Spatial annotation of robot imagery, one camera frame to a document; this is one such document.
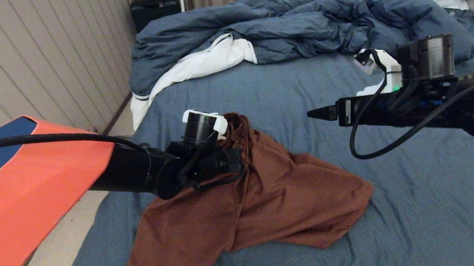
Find brown drawstring shorts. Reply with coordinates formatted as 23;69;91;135
96;100;381;266

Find crumpled blue duvet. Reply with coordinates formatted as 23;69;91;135
123;0;474;102

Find blue bed sheet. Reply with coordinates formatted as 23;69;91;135
40;10;474;266

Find black suitcase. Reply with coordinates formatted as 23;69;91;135
129;0;183;34

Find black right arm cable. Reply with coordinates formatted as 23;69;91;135
341;40;474;160

